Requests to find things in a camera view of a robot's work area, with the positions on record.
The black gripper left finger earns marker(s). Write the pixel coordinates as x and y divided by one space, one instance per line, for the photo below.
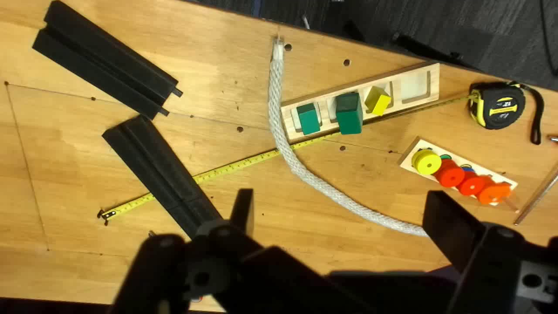
242 212

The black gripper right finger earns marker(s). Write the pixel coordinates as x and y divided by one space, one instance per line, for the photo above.
446 224

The orange disc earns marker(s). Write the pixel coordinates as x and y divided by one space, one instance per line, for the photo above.
493 194
472 185
450 175

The small blue disc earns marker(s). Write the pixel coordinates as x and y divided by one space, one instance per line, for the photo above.
467 170

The yellow disc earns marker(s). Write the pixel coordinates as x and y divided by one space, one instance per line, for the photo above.
425 163

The small green disc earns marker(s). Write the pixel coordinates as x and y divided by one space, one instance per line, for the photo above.
445 158

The small green block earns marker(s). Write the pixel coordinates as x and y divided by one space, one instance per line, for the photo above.
307 119

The black yellow tape measure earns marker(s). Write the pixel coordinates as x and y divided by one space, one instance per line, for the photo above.
497 105

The yellow block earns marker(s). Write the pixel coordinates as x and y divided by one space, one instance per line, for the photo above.
377 102

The large dark green block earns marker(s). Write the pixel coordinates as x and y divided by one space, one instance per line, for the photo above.
349 114

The black rail with pegs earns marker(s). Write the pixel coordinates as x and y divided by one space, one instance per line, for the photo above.
98 58

